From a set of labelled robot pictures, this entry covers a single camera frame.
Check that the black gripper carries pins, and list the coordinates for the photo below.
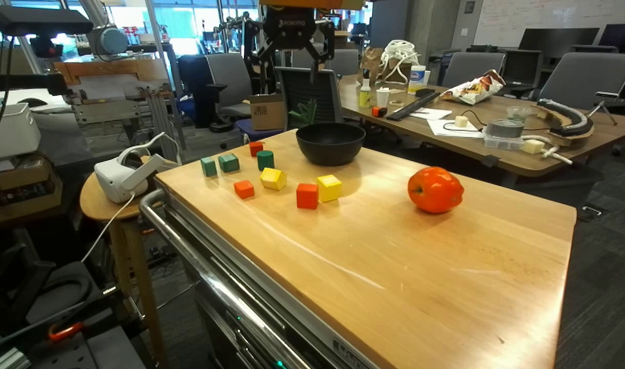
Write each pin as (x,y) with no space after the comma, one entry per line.
(298,26)

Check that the red radish toy green leaves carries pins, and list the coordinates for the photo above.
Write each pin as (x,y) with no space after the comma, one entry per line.
(303,112)

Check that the red wooden cube block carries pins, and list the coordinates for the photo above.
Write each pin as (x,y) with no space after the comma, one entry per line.
(257,147)

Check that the teal hexagonal prism block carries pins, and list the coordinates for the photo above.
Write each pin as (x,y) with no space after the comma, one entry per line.
(265,161)

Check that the teal rectangular wooden block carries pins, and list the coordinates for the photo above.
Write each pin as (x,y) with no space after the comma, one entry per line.
(228,162)

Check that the small yellow wooden block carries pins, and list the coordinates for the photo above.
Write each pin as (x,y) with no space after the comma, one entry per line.
(273,178)

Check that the yellow wooden cube block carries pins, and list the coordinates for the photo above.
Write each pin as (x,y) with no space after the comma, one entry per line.
(328,187)

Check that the teal wooden cube block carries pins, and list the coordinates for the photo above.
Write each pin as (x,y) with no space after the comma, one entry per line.
(207,166)

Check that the orange pumpkin toy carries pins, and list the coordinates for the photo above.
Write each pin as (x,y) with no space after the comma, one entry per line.
(434,188)

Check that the black bowl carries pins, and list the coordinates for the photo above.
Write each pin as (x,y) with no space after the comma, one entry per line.
(330,145)

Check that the cardboard box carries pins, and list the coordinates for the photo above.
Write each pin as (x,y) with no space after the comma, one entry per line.
(267,112)

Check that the grey office chair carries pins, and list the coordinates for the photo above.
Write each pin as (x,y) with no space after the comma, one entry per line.
(228,79)
(472,68)
(585,73)

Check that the small orange object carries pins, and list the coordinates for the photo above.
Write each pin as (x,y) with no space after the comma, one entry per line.
(378,111)

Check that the black flat bar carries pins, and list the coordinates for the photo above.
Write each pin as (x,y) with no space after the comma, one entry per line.
(411,104)

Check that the white paper sheet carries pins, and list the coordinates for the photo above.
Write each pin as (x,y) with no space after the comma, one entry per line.
(455,129)
(431,112)

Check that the chips bag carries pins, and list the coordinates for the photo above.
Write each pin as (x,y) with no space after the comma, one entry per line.
(477,86)

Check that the white VR headset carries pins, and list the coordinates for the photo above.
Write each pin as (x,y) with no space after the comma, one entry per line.
(120,178)

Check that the grey tape roll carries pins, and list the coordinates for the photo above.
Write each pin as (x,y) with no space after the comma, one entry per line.
(507,127)

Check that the round wooden stool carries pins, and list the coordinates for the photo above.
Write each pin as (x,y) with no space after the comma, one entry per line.
(93,202)

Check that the white power adapter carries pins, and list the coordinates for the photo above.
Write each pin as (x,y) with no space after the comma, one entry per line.
(533,145)

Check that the dark monitor screen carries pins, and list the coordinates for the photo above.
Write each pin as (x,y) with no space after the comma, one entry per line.
(557,38)

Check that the wooden table cart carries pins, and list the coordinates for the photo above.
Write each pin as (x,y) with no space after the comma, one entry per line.
(243,341)

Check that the black white curved headset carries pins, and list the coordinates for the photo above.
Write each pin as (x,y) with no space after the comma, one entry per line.
(569,124)

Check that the white storage box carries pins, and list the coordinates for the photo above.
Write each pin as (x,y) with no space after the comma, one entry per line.
(6,133)

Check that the brown cardboard stack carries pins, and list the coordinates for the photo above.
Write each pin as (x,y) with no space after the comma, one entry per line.
(16,184)

